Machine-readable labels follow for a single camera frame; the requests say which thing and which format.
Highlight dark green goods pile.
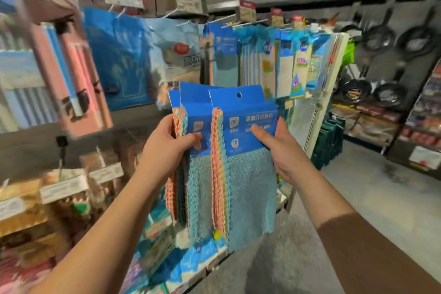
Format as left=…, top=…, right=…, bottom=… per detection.
left=311, top=116, right=346, bottom=171

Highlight person's right hand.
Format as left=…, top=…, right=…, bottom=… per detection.
left=251, top=116, right=312, bottom=186

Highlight background shelf with boxed goods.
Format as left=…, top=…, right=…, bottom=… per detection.
left=389, top=56, right=441, bottom=182

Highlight blue-label white cloth packet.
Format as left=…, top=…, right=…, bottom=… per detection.
left=275, top=28, right=298, bottom=102

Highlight hanging blue glove packets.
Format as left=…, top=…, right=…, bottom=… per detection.
left=82, top=7, right=157, bottom=111

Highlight hanging blue grey packets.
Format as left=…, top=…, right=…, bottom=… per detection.
left=0, top=0, right=60, bottom=134

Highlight white cloth packets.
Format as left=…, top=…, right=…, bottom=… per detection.
left=236, top=24, right=278, bottom=102

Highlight hung scouring pad packet bunch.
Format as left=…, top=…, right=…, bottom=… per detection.
left=306, top=31, right=332, bottom=92

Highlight pale grey price tag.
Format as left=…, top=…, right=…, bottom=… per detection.
left=175, top=0, right=208, bottom=16

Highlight hanging bright green bags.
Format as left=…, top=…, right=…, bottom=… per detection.
left=342, top=40, right=356, bottom=68

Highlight person's right forearm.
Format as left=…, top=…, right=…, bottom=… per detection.
left=291, top=165, right=441, bottom=294

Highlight pink goods pile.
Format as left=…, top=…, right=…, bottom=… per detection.
left=0, top=254, right=57, bottom=294

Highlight teal microfiber packs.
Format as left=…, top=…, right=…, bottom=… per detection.
left=202, top=22, right=241, bottom=89

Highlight hanging red clip strip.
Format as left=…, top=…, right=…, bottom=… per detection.
left=323, top=38, right=339, bottom=92

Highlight pale white price tag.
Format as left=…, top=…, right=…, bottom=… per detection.
left=87, top=162, right=125, bottom=185
left=0, top=195, right=28, bottom=221
left=39, top=175, right=91, bottom=206

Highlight person's left hand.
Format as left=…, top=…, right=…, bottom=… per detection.
left=136, top=114, right=205, bottom=189

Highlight hanging brownish packets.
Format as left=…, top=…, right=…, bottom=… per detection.
left=0, top=144, right=147, bottom=265

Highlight hanging pink packets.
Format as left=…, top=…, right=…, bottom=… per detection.
left=28, top=19, right=115, bottom=141

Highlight teal cloth packets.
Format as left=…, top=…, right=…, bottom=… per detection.
left=120, top=197, right=181, bottom=294

